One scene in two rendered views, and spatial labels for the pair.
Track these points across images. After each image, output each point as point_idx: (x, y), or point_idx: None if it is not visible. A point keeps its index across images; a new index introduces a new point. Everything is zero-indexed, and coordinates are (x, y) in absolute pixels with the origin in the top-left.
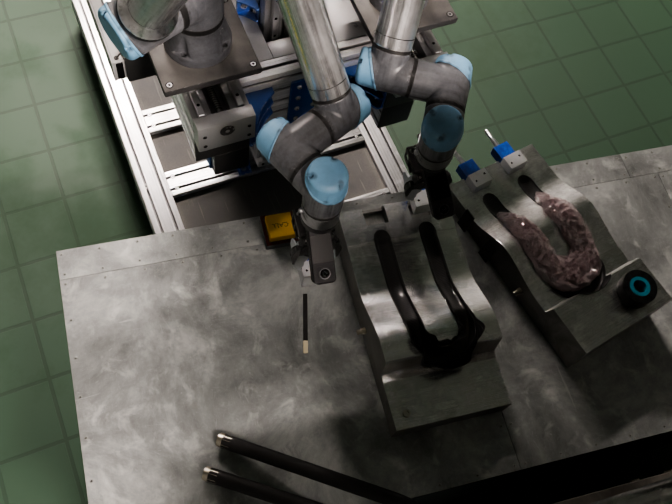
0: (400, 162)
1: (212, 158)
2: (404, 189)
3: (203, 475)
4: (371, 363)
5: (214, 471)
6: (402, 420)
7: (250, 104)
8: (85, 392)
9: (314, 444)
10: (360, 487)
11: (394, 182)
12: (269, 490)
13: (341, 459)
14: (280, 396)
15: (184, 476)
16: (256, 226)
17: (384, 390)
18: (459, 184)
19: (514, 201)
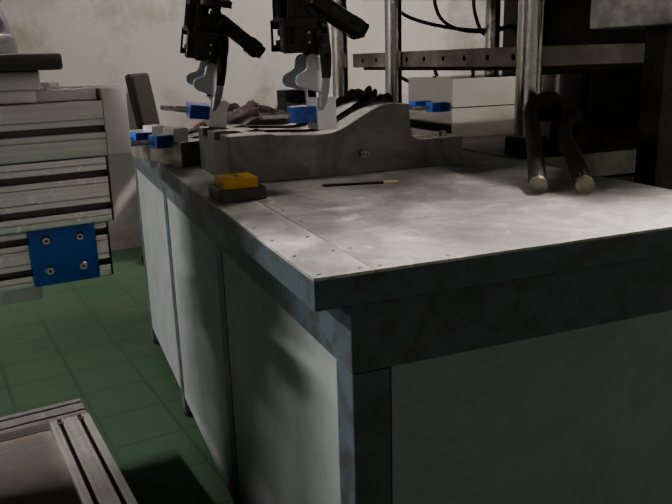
0: (10, 416)
1: (99, 237)
2: (222, 69)
3: (590, 178)
4: (392, 165)
5: (579, 174)
6: (450, 135)
7: (81, 86)
8: (558, 237)
9: (497, 175)
10: (533, 117)
11: (42, 418)
12: (572, 152)
13: (502, 170)
14: (458, 184)
15: (600, 198)
16: (230, 203)
17: (425, 140)
18: (178, 141)
19: (198, 134)
